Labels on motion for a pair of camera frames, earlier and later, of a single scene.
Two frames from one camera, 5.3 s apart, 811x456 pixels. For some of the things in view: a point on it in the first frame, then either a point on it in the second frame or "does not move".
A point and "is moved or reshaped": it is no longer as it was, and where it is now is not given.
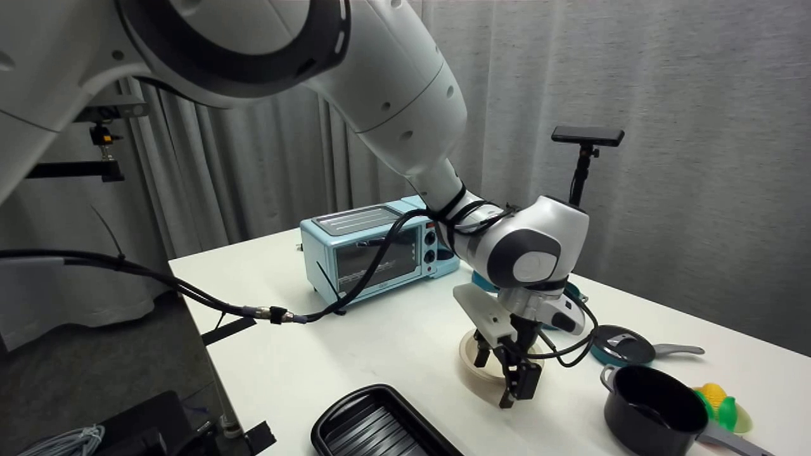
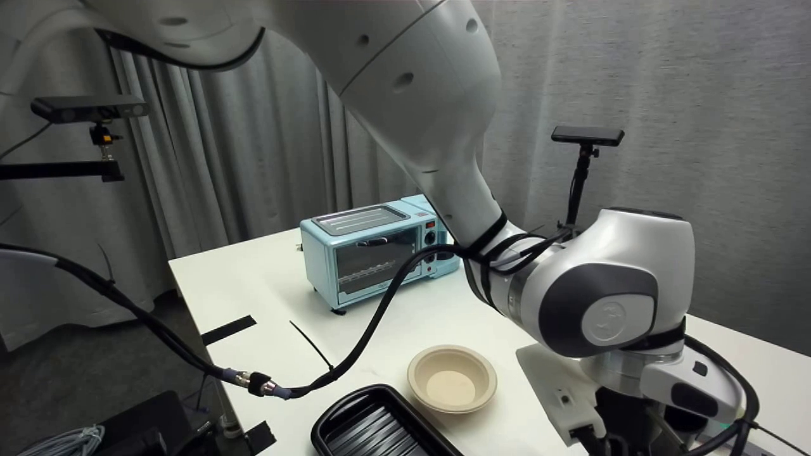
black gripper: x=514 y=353 -> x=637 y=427
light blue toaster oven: x=340 y=247 does not move
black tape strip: x=226 y=329 does not move
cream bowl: x=486 y=376 is moved or reshaped
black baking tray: x=382 y=418 does not move
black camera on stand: x=587 y=138 does not move
